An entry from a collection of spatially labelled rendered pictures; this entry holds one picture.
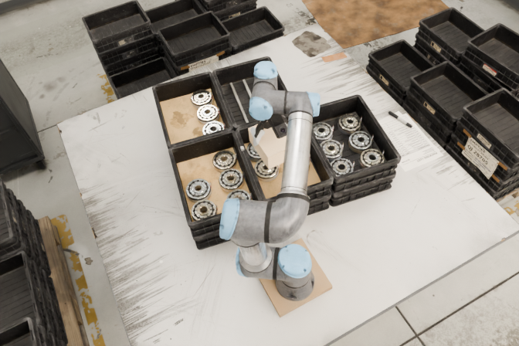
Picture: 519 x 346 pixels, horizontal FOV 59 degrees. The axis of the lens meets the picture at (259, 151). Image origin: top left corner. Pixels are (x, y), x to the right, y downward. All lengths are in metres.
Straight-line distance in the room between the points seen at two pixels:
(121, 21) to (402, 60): 1.99
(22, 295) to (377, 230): 1.67
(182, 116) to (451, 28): 2.08
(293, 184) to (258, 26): 2.25
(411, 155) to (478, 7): 2.45
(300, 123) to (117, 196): 1.10
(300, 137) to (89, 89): 2.66
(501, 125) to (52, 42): 3.49
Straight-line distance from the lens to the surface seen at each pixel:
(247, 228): 1.26
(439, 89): 3.08
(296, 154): 1.33
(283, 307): 1.83
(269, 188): 1.93
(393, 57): 3.39
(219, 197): 1.93
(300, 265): 1.64
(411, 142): 2.32
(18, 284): 2.57
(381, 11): 4.24
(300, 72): 2.58
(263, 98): 1.43
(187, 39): 3.21
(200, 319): 1.87
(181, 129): 2.19
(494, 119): 2.85
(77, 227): 3.06
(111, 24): 3.51
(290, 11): 4.21
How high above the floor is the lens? 2.46
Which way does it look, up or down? 53 degrees down
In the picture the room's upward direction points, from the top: 5 degrees counter-clockwise
